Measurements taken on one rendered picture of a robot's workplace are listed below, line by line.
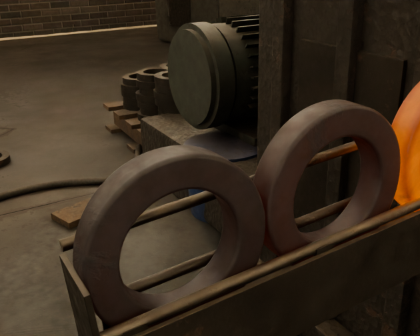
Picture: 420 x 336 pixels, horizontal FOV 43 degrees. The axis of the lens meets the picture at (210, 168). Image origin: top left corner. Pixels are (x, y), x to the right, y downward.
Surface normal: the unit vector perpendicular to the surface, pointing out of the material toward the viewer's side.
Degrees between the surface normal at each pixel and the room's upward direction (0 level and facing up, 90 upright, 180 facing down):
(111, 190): 38
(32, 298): 0
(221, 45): 45
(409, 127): 66
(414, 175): 90
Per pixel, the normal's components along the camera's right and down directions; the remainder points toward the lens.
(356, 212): -0.62, -0.51
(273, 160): -0.75, -0.29
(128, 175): -0.41, -0.73
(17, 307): -0.02, -0.92
